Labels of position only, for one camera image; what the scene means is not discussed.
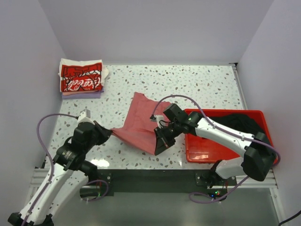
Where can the aluminium frame rail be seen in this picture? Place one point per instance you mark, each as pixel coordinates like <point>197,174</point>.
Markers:
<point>269,182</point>

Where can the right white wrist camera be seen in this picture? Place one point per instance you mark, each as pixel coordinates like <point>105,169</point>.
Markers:
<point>156,118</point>

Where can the red plastic tray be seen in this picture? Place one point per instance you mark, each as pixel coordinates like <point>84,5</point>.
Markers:
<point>203,150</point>

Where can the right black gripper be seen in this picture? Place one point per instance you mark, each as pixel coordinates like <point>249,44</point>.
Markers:
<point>162,142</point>

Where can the folded red print white shirt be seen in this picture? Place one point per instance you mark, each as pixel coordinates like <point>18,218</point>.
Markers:
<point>82,75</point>

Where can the pink t shirt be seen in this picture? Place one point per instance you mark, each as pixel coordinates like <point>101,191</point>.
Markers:
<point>138,129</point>

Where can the black t shirt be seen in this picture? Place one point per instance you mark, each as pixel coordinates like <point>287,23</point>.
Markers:
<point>239,122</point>

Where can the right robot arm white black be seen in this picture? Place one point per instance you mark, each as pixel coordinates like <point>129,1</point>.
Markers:
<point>255,158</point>

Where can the folded lavender shirt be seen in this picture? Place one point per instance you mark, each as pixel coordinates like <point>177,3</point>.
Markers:
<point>83,95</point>

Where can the folded light pink shirt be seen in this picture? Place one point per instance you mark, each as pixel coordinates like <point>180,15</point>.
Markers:
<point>70,93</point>

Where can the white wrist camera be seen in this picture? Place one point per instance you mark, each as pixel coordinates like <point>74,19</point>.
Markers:
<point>156,118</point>
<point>84,116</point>

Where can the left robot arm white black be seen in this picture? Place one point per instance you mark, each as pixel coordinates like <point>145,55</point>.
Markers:
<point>70,157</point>

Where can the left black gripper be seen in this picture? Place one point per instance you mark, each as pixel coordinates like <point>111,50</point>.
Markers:
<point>105,133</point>

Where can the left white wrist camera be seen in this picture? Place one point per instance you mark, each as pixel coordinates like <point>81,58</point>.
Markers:
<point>84,116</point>

